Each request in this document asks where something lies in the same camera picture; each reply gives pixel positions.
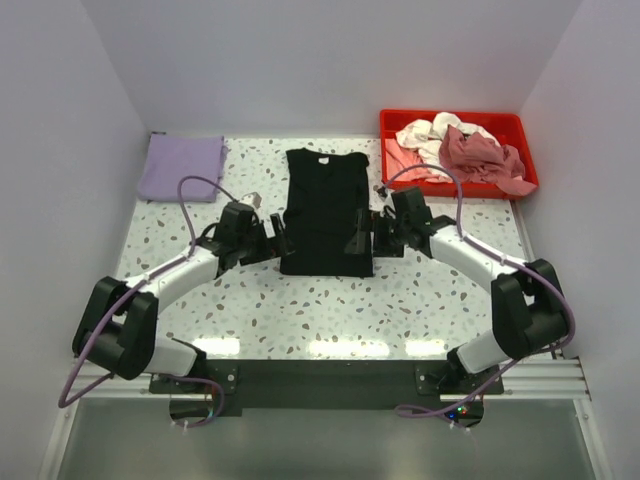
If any dusty rose crumpled t shirt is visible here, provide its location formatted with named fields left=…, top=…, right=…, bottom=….
left=439, top=125, right=537, bottom=197

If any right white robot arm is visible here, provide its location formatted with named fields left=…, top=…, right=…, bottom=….
left=345, top=188, right=574, bottom=393

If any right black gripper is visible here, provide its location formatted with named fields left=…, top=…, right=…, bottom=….
left=344, top=208, right=409, bottom=258

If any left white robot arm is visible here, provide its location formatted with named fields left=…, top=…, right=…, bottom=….
left=72, top=201, right=293, bottom=392

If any folded lavender t shirt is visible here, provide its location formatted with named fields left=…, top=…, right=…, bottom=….
left=137, top=134, right=227, bottom=202

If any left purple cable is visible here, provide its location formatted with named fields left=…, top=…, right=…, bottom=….
left=58, top=174, right=236, bottom=431

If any white crumpled t shirt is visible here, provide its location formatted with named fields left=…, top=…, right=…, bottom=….
left=395, top=112, right=500, bottom=166

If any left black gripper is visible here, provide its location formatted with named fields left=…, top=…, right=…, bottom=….
left=236, top=213, right=293, bottom=266

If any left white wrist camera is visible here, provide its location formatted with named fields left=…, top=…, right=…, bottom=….
left=240, top=192, right=262, bottom=210

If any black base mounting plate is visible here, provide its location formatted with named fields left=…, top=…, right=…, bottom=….
left=149, top=360, right=498, bottom=420

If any black t shirt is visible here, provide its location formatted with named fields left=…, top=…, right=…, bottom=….
left=280, top=148, right=373, bottom=278

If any red plastic bin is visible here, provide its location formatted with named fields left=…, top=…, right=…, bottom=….
left=379, top=109, right=539, bottom=199

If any aluminium extrusion rail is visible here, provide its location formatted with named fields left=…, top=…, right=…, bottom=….
left=83, top=357, right=591, bottom=400

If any salmon pink t shirt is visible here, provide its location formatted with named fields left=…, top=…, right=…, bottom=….
left=384, top=138, right=435, bottom=182

